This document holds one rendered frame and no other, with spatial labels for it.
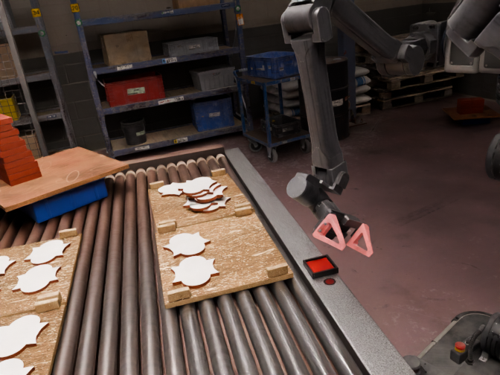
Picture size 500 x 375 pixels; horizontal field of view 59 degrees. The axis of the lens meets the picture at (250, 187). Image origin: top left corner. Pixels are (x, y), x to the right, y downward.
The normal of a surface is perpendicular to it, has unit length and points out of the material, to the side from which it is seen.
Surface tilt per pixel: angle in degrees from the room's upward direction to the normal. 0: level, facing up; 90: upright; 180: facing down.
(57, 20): 90
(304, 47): 97
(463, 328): 0
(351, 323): 0
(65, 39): 90
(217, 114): 90
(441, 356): 0
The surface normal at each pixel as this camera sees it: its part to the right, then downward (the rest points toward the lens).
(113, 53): 0.55, 0.17
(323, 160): -0.74, 0.43
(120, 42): 0.37, 0.44
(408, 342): -0.11, -0.92
